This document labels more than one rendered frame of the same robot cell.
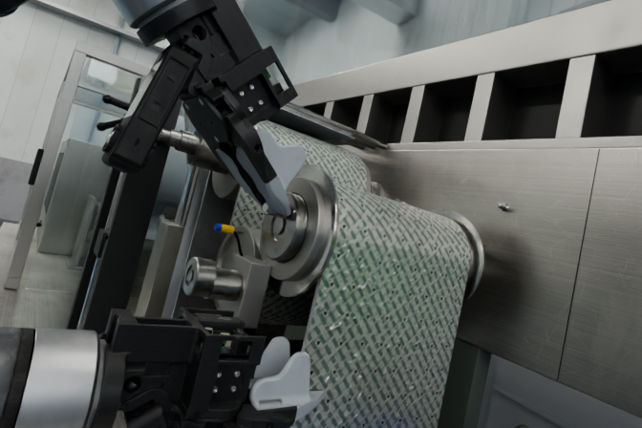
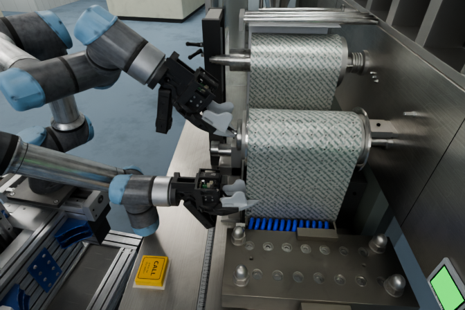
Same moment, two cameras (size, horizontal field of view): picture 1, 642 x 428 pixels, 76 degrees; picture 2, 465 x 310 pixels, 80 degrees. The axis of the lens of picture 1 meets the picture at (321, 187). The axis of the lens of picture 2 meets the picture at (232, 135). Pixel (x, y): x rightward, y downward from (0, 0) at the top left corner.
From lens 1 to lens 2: 46 cm
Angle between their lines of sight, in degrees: 54
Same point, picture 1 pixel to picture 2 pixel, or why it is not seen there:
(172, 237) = not seen: hidden behind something
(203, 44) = (170, 84)
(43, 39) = not seen: outside the picture
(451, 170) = (400, 65)
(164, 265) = not seen: hidden behind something
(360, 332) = (275, 183)
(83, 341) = (164, 185)
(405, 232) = (299, 144)
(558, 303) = (414, 192)
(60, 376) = (158, 195)
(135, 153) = (162, 129)
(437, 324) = (330, 181)
